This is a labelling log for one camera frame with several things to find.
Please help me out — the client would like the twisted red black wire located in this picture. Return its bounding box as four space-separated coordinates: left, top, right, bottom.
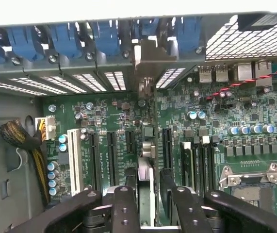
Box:
205 63 277 100

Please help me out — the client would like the metal rear port block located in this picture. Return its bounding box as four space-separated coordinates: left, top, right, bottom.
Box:
198 60 274 87

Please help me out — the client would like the grey metal PC case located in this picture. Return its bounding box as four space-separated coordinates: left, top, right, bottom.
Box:
0 11 277 233

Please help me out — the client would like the green motherboard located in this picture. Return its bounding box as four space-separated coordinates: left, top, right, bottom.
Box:
41 58 277 219

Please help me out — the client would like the short black expansion slot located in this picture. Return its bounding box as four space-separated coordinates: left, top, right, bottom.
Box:
125 130 136 153

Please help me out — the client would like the white power connector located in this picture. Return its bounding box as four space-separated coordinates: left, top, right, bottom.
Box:
34 116 56 141

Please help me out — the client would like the CPU socket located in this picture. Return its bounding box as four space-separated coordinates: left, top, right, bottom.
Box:
218 164 277 219

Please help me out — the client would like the white expansion slot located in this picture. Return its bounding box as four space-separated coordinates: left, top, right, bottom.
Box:
67 128 84 197

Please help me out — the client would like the braided yellow black power cable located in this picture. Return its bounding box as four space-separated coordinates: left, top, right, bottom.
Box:
0 118 51 208

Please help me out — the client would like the long black expansion slot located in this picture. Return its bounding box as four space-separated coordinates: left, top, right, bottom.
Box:
87 131 101 190
162 127 173 170
106 131 118 187

